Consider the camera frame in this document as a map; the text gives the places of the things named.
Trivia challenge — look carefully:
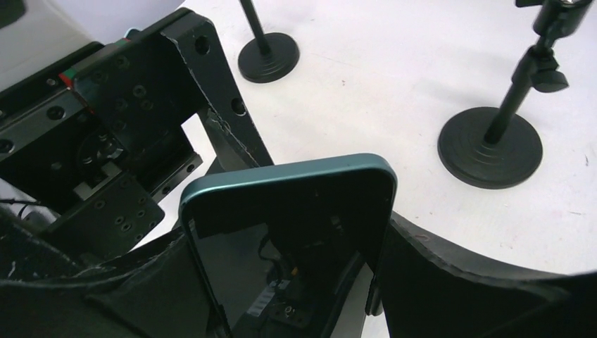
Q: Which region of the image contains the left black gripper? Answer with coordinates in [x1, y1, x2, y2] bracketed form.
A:
[1, 8, 273, 261]

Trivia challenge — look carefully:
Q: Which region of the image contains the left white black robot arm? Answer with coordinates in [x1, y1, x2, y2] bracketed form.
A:
[1, 1, 272, 265]

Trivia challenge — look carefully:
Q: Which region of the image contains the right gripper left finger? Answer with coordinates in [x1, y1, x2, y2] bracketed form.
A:
[1, 211, 220, 337]

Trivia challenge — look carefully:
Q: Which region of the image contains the black phone stand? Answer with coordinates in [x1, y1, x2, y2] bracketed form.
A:
[437, 1, 592, 189]
[237, 0, 301, 84]

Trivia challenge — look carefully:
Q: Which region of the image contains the blue-cased phone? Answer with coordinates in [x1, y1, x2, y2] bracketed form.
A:
[179, 154, 398, 337]

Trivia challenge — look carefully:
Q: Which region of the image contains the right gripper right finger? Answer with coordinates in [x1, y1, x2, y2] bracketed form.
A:
[376, 213, 596, 337]

